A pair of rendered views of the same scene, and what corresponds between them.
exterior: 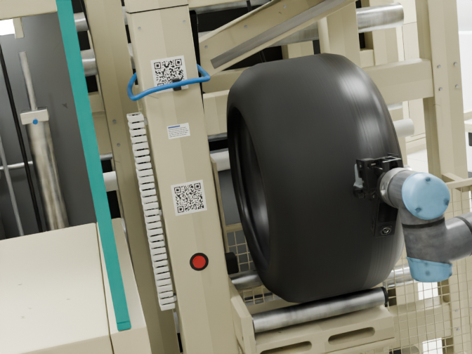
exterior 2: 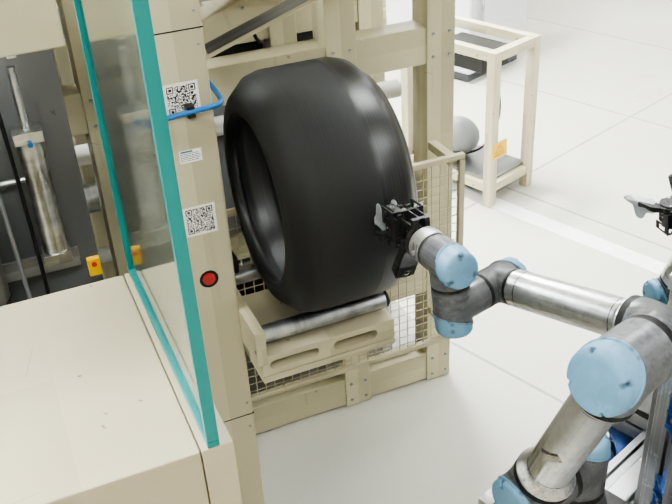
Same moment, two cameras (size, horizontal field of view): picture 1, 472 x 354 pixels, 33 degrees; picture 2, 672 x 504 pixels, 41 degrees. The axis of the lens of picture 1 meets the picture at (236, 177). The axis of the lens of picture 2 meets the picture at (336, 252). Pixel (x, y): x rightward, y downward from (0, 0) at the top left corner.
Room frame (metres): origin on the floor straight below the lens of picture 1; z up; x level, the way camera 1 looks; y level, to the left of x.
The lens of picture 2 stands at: (-0.03, 0.19, 2.21)
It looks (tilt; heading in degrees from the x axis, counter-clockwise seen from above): 31 degrees down; 348
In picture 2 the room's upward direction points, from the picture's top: 4 degrees counter-clockwise
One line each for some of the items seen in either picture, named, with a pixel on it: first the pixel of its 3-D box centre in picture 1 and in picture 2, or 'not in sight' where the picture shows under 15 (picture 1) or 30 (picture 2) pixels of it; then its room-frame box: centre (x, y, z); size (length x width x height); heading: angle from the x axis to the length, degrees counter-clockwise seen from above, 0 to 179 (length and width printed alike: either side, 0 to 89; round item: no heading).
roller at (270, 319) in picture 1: (317, 309); (323, 316); (1.78, -0.15, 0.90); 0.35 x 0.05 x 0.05; 100
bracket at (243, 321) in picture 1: (232, 303); (236, 307); (1.89, 0.05, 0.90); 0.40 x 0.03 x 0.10; 10
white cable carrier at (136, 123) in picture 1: (153, 212); not in sight; (1.81, 0.20, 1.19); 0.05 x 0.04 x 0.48; 10
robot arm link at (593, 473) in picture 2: not in sight; (576, 457); (1.17, -0.53, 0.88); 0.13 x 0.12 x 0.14; 115
